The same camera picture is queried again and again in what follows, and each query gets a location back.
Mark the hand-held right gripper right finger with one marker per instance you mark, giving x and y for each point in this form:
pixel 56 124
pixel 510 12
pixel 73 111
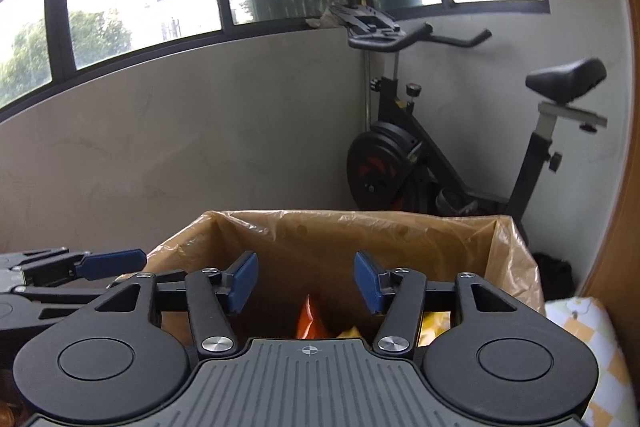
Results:
pixel 369 282

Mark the dark bundle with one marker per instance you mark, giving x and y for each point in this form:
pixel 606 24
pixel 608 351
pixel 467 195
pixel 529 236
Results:
pixel 552 277

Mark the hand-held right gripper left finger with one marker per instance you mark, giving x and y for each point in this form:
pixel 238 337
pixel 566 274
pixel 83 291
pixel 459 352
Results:
pixel 242 282

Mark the metal pole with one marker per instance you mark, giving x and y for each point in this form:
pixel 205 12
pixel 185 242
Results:
pixel 368 97

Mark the brown cardboard box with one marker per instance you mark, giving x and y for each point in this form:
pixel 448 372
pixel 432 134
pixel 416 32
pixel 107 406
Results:
pixel 300 277

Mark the translucent plastic liner bag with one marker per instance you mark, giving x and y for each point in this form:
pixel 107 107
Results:
pixel 350 227

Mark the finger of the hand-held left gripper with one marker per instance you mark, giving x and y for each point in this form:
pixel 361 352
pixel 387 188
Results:
pixel 112 263
pixel 50 302

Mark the crumpled beige paper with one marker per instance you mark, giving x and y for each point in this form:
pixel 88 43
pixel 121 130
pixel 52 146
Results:
pixel 325 18

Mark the black exercise bike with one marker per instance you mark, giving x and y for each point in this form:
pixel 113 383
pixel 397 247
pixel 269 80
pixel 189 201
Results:
pixel 380 162

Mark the orange snack packet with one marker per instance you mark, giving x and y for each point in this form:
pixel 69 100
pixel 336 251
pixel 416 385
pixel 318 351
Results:
pixel 310 319

